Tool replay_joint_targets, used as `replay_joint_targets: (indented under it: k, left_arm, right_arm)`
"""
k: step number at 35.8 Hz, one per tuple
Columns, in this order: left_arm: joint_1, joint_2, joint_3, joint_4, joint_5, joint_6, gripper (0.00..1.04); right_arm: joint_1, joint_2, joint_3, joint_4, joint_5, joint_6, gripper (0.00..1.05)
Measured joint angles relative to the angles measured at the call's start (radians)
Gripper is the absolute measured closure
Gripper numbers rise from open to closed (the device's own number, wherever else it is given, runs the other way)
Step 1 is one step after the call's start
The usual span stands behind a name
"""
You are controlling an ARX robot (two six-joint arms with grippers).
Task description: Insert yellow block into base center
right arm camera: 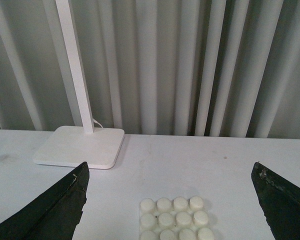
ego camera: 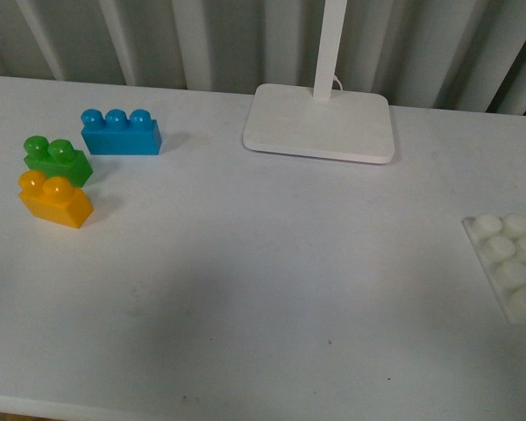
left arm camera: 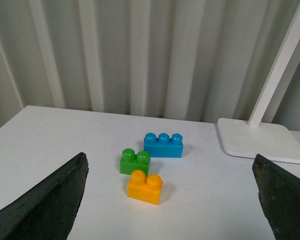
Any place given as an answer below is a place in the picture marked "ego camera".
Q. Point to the blue toy block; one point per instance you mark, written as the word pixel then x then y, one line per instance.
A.
pixel 117 134

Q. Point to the yellow toy block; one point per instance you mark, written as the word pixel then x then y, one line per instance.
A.
pixel 54 199

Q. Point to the green toy block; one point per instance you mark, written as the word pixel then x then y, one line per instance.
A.
pixel 57 158

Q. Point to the white studded base plate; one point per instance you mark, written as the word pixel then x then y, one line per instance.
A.
pixel 500 245

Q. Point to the white lamp stand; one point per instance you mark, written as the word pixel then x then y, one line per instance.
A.
pixel 321 122

